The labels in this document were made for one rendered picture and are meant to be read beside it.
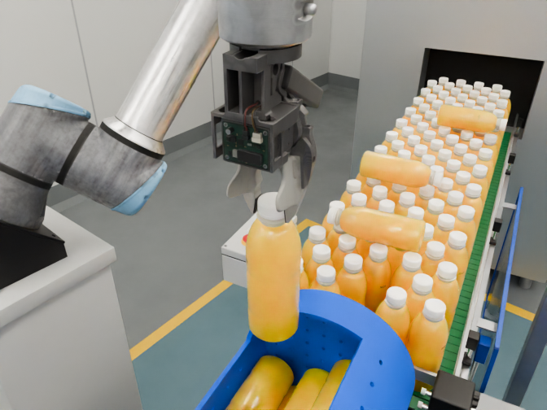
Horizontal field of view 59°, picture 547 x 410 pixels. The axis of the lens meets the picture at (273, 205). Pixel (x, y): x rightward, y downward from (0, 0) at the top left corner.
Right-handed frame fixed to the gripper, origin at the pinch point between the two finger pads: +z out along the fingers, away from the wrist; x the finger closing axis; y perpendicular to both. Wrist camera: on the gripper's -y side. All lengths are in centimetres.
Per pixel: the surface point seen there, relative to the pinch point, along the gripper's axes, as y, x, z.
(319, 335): -10.9, 3.6, 31.2
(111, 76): -198, -228, 70
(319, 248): -36.4, -6.9, 33.3
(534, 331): -54, 41, 52
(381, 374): -2.9, 16.1, 25.2
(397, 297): -28.8, 12.7, 33.1
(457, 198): -73, 17, 33
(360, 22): -467, -139, 71
